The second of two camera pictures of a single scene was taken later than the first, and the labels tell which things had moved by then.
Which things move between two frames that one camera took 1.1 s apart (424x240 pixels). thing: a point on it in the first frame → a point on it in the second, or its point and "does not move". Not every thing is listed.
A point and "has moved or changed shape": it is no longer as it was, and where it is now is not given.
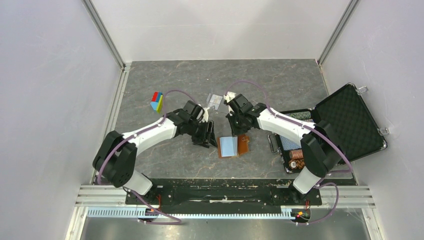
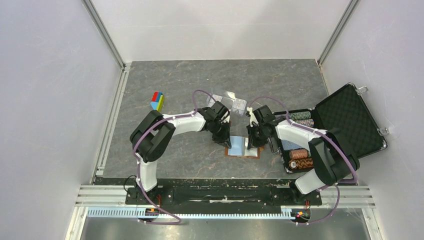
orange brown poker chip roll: (296, 154) does not move
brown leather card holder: (231, 146) has moved or changed shape
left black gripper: (206, 138) → (224, 139)
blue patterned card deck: (289, 145) does not move
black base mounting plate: (222, 193) does not move
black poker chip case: (353, 127) does not move
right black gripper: (236, 131) → (253, 142)
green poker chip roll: (300, 115) does not move
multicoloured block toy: (156, 101) does not move
